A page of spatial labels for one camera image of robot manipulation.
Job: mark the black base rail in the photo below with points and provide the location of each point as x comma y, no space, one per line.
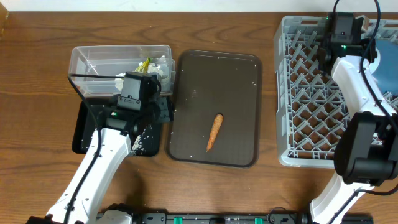
202,218

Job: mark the light blue rice bowl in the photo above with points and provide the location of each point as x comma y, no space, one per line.
373,66

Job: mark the black tray bin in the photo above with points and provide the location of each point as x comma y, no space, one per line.
108,116

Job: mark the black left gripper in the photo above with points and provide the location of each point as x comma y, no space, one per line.
168,114

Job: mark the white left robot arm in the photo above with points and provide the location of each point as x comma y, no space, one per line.
107,131

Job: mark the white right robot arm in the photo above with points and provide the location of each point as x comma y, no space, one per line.
366,154

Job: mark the grey dishwasher rack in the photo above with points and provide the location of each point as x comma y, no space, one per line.
311,112

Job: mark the spilled white rice pile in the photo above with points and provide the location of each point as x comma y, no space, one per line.
144,144

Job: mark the colourful snack wrapper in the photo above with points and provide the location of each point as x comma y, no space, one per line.
144,66

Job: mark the orange carrot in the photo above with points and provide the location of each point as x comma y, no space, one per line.
214,131

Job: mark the dark brown serving tray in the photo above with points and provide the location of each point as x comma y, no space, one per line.
210,83

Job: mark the white paper napkin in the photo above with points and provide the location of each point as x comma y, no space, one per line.
153,68

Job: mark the dark blue plate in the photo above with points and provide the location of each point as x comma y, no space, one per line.
386,74

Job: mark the clear plastic waste bin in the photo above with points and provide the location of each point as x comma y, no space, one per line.
105,63

